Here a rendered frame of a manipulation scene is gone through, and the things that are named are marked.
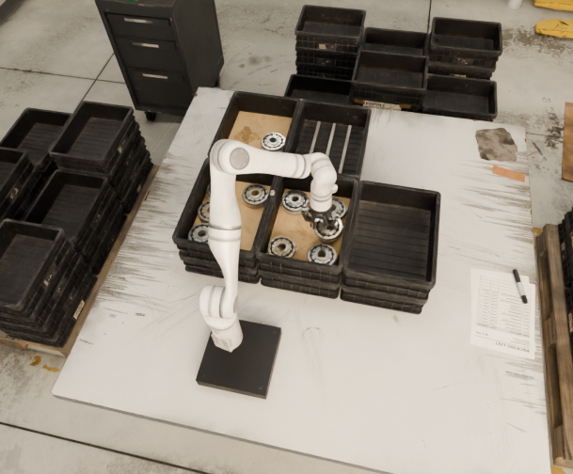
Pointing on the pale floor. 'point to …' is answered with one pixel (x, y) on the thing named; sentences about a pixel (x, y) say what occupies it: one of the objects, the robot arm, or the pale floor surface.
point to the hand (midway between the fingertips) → (319, 225)
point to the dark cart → (164, 50)
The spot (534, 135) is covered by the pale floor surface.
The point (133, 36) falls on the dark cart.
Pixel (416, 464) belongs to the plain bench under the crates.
